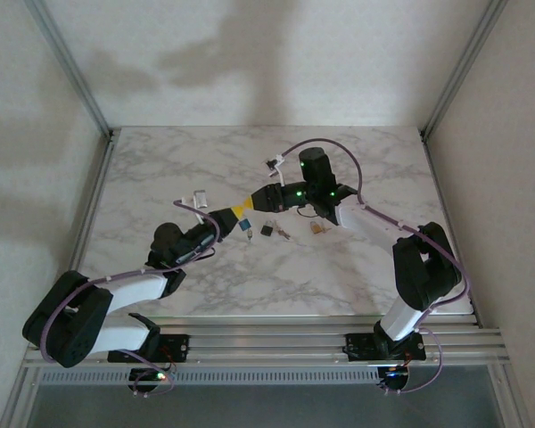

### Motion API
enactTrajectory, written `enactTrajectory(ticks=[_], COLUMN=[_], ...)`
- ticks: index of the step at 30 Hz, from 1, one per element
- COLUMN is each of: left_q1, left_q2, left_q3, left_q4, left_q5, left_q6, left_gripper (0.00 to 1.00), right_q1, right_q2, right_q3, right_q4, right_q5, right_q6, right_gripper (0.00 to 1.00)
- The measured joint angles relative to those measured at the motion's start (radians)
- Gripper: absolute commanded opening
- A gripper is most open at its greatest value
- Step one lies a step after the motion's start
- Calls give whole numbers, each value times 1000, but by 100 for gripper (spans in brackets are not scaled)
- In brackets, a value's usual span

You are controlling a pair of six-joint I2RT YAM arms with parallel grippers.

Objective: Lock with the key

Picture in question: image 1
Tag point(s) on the small brass padlock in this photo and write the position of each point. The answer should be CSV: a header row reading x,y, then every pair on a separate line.
x,y
315,228

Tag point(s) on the small blue padlock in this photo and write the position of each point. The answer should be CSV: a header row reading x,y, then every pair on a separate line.
x,y
245,224

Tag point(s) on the aluminium front mounting rails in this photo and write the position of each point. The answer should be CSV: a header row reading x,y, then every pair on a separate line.
x,y
267,341

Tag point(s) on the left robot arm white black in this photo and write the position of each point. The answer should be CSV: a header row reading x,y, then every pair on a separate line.
x,y
138,290

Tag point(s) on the aluminium side rail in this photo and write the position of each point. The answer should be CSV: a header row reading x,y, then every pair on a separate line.
x,y
87,223

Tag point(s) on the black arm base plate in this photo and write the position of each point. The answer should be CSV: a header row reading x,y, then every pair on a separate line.
x,y
356,348
178,348

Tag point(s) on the small black padlock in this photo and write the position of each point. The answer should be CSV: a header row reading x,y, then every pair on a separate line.
x,y
266,230

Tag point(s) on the aluminium frame post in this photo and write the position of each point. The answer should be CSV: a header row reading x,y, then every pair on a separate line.
x,y
71,67
466,62

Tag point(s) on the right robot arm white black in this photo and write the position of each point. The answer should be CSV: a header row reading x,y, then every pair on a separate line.
x,y
365,220

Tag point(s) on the small controller board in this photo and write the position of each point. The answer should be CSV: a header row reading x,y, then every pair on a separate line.
x,y
160,375
394,374

